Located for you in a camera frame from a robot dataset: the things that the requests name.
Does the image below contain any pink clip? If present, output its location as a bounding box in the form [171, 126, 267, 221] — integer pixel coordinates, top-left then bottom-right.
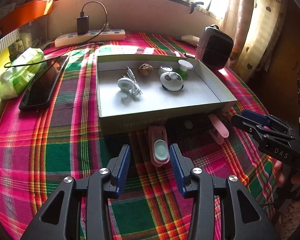
[208, 114, 229, 145]

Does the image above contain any person right hand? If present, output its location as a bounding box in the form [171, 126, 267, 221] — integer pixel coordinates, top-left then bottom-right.
[274, 160, 300, 200]

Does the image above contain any black charger adapter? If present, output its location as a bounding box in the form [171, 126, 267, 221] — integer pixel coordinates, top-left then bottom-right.
[77, 11, 89, 35]

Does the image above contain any white plug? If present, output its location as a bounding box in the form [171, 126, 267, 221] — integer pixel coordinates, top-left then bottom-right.
[103, 22, 115, 31]

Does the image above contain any black smartphone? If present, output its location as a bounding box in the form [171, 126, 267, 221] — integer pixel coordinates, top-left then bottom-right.
[19, 55, 69, 111]

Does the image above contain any brown walnut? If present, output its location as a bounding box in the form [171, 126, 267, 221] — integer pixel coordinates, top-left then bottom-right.
[138, 63, 153, 77]
[221, 112, 233, 123]

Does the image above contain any small silver lighter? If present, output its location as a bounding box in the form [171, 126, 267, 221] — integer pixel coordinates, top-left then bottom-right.
[184, 53, 195, 59]

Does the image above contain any black charger cable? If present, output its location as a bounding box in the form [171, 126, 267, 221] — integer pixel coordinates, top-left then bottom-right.
[3, 0, 108, 68]

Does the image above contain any white panda dome toy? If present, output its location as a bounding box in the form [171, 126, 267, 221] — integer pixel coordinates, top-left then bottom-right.
[160, 72, 184, 92]

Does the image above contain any striped white box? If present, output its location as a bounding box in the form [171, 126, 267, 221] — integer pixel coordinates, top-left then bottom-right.
[0, 29, 20, 54]

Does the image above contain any green tissue pack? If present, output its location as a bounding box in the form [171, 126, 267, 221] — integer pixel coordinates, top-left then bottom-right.
[0, 48, 46, 100]

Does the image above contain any pink black portable heater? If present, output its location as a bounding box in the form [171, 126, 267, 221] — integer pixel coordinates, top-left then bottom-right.
[195, 24, 234, 71]

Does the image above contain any orange tray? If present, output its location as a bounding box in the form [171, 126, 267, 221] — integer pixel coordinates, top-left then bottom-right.
[0, 0, 54, 35]

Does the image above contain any clear round candle jar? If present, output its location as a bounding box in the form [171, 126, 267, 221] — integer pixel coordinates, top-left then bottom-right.
[158, 66, 173, 76]

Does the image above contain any pink case mint insert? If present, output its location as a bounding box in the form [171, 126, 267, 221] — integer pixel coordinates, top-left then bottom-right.
[148, 126, 170, 167]

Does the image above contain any white power strip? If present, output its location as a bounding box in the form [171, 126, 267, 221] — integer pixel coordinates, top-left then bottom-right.
[55, 29, 126, 48]

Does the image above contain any heart pattern curtain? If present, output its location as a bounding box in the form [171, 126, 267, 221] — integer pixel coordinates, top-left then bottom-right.
[221, 0, 287, 82]

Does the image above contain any beige pouch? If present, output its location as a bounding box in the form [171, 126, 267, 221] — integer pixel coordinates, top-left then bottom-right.
[175, 35, 199, 47]

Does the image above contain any white USB cable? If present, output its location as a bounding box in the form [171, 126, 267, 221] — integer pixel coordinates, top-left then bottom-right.
[121, 66, 143, 97]

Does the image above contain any black rectangular remote device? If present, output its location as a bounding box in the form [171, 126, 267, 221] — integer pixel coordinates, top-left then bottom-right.
[165, 113, 213, 137]

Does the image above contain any green white cardboard tray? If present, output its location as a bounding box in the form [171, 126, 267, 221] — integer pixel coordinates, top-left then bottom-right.
[96, 54, 237, 135]

